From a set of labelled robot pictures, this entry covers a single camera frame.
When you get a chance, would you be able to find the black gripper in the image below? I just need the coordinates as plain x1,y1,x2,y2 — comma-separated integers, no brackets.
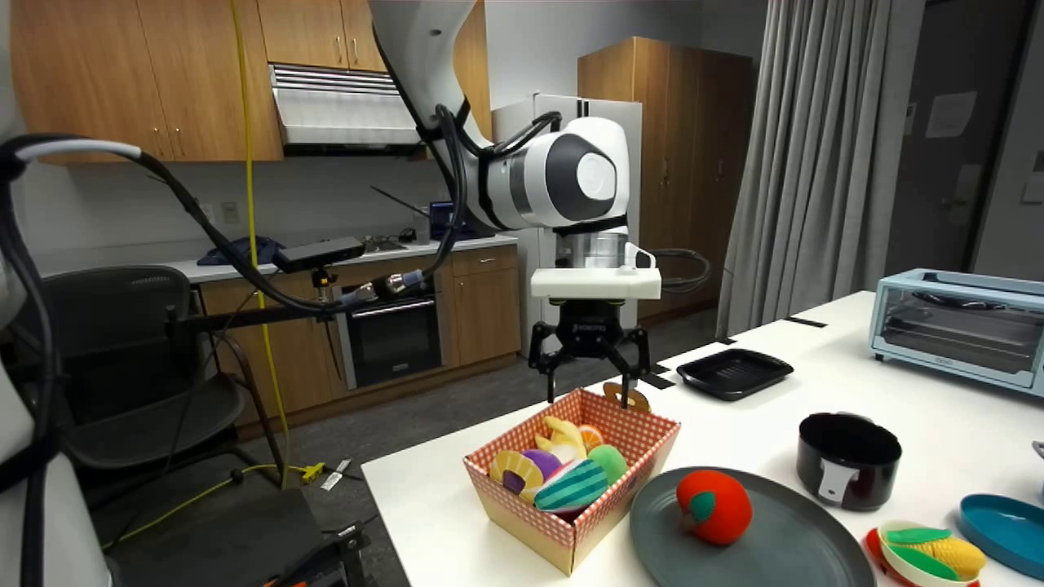
529,301,648,404

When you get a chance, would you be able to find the orange plush toy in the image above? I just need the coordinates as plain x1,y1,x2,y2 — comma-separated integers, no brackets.
677,469,755,548

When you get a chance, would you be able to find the banana plush toy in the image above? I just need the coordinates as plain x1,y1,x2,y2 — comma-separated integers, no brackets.
535,413,587,463

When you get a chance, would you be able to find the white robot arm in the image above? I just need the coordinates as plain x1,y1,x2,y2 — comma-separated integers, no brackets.
368,0,661,401

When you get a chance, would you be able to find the purple eggplant plush toy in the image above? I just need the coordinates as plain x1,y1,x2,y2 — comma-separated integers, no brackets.
521,451,563,479

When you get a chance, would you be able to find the watermelon slice plush toy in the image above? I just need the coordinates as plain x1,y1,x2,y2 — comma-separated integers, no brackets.
535,460,608,511

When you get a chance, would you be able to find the dark grey round plate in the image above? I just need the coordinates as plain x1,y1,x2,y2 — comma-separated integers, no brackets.
629,469,878,587

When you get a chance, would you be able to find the corn plush in bowl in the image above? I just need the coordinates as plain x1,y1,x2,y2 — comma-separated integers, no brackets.
863,523,985,587

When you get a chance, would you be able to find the white refrigerator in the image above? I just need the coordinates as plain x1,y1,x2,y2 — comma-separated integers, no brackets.
492,92,643,343

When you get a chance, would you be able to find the red checkered cardboard basket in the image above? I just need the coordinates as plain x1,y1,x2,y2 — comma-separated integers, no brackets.
463,391,680,575

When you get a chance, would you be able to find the black square baking tray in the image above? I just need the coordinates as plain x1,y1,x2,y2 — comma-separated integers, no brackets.
680,349,793,401

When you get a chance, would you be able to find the black built-in oven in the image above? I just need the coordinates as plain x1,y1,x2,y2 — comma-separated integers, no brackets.
339,271,442,387

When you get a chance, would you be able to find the black cooking pot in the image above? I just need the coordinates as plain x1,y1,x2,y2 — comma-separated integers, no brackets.
795,410,904,511

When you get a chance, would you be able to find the grey curtain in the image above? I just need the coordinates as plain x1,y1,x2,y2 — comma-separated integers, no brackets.
719,0,928,337

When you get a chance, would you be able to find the silver range hood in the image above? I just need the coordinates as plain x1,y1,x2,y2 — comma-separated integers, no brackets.
268,66,422,148

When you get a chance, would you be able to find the light blue toaster oven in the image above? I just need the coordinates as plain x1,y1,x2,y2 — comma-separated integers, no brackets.
869,267,1044,399

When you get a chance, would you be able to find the black office chair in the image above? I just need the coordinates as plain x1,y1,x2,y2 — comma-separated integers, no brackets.
41,265,247,507

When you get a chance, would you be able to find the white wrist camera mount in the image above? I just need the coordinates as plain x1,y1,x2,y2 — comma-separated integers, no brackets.
529,229,661,301

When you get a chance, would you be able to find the yellow donut ring plush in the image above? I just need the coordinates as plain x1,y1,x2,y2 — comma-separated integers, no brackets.
485,451,544,502

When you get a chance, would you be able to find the yellow hanging cable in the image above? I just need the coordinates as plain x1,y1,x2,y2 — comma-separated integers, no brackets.
225,0,330,548

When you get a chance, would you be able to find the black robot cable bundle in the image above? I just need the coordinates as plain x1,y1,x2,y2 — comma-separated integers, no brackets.
0,101,567,587

